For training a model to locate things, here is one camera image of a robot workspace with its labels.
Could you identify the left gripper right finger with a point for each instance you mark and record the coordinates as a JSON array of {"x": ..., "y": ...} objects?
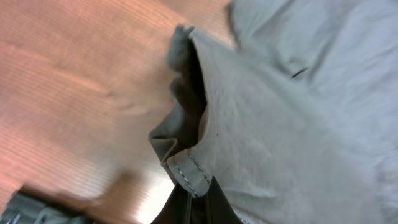
[{"x": 217, "y": 208}]

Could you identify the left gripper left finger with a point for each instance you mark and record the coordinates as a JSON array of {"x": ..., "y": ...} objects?
[{"x": 177, "y": 208}]

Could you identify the grey shorts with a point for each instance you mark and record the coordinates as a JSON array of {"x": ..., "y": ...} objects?
[{"x": 298, "y": 124}]

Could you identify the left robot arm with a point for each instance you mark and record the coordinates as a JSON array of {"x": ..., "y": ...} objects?
[{"x": 25, "y": 207}]

